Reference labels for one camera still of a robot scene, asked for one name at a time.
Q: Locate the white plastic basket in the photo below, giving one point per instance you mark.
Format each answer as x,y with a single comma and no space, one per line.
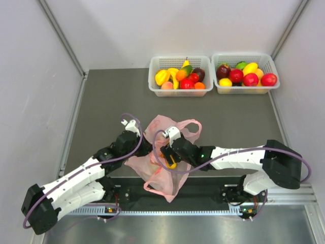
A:
165,62
265,65

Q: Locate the yellow pear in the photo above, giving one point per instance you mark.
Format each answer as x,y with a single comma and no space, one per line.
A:
186,63

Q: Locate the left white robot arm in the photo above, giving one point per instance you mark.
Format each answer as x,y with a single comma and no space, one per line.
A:
44,206

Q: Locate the red apple right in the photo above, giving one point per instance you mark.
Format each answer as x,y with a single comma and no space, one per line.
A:
269,79

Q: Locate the peach fruit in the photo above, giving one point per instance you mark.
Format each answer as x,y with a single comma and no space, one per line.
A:
167,86

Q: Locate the yellow lemon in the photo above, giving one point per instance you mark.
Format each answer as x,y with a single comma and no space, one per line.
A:
225,82

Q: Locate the red apple in left basket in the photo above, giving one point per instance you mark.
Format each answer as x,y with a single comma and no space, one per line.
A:
187,83

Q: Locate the yellow mango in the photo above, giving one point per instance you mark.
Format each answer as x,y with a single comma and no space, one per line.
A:
250,68

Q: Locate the right white plastic basket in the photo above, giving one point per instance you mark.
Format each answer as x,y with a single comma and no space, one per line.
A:
265,65

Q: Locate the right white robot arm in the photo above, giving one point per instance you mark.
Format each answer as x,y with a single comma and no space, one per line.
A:
273,164

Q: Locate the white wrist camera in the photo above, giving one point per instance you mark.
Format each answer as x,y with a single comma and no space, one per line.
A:
172,133
131,126

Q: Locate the green orange mango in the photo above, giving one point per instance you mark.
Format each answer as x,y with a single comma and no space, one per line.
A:
184,72

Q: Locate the orange tangerine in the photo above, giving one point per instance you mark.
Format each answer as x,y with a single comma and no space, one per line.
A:
199,85

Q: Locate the red apple front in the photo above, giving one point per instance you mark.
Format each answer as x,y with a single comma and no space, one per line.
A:
250,79

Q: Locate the dark plum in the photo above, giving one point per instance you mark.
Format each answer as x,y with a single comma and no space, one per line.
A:
200,73

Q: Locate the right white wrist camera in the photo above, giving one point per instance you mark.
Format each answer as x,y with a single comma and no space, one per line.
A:
172,133

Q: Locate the orange fruit in bag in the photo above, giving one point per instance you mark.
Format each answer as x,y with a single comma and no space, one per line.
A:
169,161

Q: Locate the green lime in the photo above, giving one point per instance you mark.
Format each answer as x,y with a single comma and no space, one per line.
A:
241,65

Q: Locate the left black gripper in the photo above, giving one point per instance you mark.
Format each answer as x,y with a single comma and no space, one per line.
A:
147,147

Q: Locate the grey slotted cable duct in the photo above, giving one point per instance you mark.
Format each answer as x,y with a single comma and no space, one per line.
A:
101,210

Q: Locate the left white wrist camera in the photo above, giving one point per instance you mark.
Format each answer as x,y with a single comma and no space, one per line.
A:
131,126

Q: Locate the yellow banana bunch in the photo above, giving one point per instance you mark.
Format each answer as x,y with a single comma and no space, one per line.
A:
173,72

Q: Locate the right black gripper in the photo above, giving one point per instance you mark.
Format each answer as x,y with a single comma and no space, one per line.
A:
168,151

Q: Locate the red apple middle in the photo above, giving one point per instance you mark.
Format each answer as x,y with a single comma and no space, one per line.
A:
236,75

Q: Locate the pink plastic bag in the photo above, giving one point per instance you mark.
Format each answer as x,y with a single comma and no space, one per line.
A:
158,177

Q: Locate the left white plastic basket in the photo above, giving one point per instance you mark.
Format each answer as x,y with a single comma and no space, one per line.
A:
165,62

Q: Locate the dark red apple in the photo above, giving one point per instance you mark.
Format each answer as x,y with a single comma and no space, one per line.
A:
223,71

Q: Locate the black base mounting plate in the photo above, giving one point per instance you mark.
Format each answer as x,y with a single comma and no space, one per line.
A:
198,193

